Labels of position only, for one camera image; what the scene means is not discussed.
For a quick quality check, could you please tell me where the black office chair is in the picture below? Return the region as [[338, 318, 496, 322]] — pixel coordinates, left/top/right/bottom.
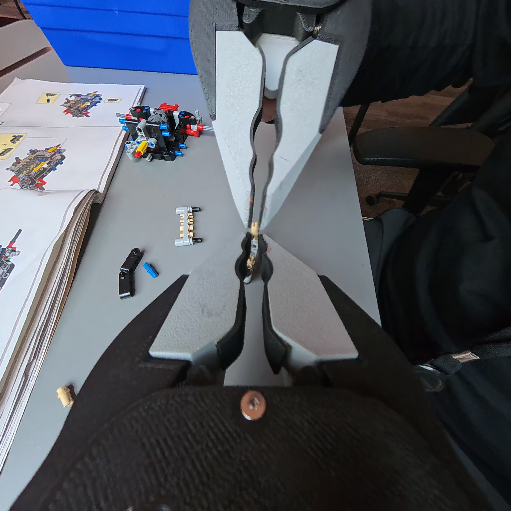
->
[[347, 78, 511, 216]]

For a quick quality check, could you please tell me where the blue plastic bin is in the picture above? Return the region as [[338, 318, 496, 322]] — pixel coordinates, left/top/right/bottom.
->
[[20, 0, 200, 76]]

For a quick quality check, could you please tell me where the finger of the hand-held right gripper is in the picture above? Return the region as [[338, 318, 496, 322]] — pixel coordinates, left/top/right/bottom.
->
[[255, 34, 341, 231], [212, 29, 267, 230]]

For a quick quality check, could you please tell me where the grey tan lego pin subassembly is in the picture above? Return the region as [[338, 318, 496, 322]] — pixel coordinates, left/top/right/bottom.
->
[[174, 205, 202, 247]]

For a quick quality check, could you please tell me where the grey lego beam with tan pins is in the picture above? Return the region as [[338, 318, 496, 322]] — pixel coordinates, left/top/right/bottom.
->
[[241, 221, 261, 284]]

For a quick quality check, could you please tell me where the black angled lego liftarm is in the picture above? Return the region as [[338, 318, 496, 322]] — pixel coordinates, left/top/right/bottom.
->
[[117, 248, 144, 300]]

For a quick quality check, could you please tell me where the black backpack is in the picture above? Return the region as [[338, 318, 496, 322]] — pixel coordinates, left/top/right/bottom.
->
[[361, 160, 511, 508]]

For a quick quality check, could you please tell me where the black red grey lego assembly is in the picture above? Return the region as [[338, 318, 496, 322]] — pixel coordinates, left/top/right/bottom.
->
[[117, 102, 214, 163]]

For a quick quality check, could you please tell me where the lego instruction booklet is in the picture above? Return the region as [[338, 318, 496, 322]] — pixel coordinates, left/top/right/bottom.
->
[[0, 77, 146, 472]]

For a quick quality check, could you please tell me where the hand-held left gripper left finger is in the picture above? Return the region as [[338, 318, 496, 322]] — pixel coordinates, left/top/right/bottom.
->
[[149, 233, 247, 376]]

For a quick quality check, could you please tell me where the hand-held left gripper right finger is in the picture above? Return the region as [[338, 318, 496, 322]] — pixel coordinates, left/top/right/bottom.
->
[[257, 235, 358, 386]]

